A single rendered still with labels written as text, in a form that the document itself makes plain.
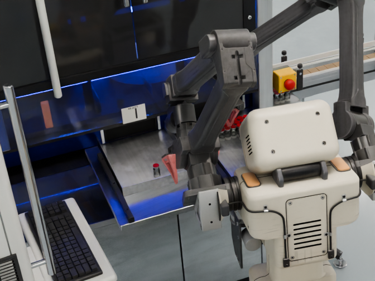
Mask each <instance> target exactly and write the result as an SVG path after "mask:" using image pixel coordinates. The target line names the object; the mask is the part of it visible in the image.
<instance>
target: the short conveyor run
mask: <svg viewBox="0 0 375 281"><path fill-rule="evenodd" d="M281 54H282V55H283V56H281V63H278V64H273V68H276V67H280V66H285V65H288V66H289V67H290V68H292V69H293V71H295V72H296V89H294V90H290V93H293V94H294V95H295V96H297V97H298V98H299V99H300V98H304V97H307V96H312V95H316V94H320V93H324V92H327V91H331V90H335V89H339V49H336V50H332V51H328V52H323V53H320V54H316V55H311V56H307V57H302V58H299V59H294V60H290V61H288V60H287V56H285V55H286V54H287V51H286V50H283V51H281ZM363 65H364V82H366V81H371V80H375V40H374V41H369V42H365V43H364V38H363Z"/></svg>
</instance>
